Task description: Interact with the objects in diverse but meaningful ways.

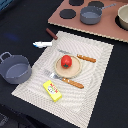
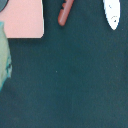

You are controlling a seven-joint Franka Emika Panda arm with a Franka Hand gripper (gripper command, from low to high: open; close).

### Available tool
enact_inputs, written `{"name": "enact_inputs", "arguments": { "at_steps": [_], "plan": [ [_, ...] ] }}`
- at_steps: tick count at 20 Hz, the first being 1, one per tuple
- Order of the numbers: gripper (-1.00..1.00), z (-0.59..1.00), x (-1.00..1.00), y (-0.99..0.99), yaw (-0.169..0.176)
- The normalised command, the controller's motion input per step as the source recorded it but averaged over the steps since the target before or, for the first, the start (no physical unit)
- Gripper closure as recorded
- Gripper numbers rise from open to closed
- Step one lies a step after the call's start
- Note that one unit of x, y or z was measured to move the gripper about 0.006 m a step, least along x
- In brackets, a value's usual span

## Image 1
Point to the beige bowl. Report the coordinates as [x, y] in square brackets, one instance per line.
[123, 16]

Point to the red toy tomato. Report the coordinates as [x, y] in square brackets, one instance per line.
[66, 61]

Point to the beige woven placemat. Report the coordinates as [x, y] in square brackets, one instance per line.
[76, 105]

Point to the brown toy sausage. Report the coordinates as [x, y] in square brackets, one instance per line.
[51, 33]

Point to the wooden handled toy knife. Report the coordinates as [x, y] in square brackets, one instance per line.
[79, 56]

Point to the brown toy stove board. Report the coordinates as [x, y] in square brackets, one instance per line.
[107, 26]

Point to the grey toy saucepan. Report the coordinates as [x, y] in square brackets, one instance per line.
[91, 15]

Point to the yellow butter box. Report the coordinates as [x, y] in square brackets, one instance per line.
[52, 90]

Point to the round wooden plate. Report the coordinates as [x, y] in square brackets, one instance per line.
[72, 71]

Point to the wooden handled toy fork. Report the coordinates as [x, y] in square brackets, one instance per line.
[66, 80]

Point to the grey toy pot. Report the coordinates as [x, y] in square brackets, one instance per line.
[15, 69]

